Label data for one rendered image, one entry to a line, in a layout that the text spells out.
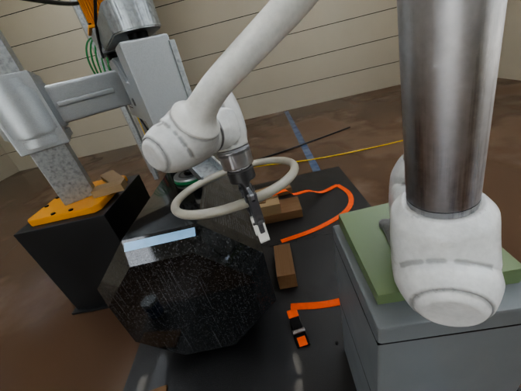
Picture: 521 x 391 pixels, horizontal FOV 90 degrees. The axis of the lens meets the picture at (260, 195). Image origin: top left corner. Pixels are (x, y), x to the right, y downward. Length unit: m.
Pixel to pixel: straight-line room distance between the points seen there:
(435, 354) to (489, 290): 0.39
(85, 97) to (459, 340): 2.07
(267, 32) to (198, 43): 5.91
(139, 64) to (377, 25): 5.88
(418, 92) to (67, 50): 7.24
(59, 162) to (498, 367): 2.20
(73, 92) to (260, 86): 4.80
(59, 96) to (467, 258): 2.01
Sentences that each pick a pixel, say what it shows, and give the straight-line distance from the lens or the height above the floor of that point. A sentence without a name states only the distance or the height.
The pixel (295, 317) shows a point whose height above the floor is 0.06.
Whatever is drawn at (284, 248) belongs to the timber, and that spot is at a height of 0.14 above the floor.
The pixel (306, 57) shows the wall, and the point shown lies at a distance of 6.41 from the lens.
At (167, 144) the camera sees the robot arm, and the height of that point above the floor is 1.28.
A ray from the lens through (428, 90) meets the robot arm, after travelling 0.39.
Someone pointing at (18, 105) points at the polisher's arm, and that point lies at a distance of 1.96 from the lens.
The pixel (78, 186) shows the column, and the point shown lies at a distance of 2.10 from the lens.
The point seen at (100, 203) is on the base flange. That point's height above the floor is 0.77.
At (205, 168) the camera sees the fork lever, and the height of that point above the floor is 0.96.
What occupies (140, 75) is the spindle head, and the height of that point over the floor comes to 1.40.
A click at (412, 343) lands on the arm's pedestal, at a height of 0.73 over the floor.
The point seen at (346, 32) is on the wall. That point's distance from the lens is 6.60.
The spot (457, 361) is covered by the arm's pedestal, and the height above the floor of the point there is 0.61.
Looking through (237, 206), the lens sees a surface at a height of 1.02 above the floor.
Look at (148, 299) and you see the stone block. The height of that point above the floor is 0.54.
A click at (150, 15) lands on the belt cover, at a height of 1.61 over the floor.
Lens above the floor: 1.40
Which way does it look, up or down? 29 degrees down
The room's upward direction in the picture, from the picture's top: 14 degrees counter-clockwise
